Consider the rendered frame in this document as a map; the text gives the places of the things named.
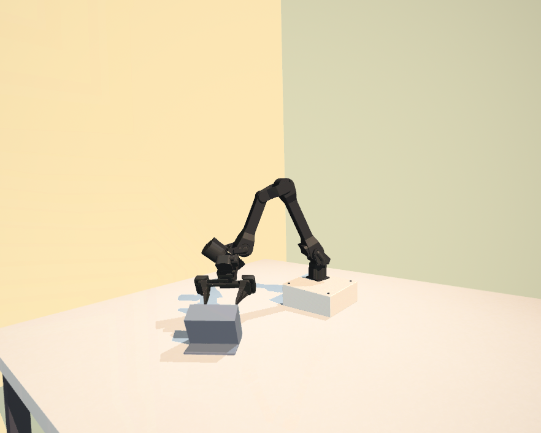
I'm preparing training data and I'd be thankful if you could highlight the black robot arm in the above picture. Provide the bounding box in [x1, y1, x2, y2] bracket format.
[201, 178, 331, 282]

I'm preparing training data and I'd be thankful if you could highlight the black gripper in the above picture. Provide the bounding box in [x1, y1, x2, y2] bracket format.
[194, 267, 256, 304]

